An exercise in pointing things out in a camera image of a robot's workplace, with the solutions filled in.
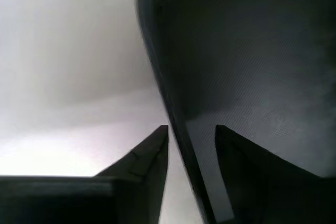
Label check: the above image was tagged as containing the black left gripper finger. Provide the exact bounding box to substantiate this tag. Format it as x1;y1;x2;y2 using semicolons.
215;125;336;224
0;125;170;224

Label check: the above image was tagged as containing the black mesh basket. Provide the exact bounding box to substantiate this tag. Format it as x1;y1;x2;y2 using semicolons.
135;0;336;224

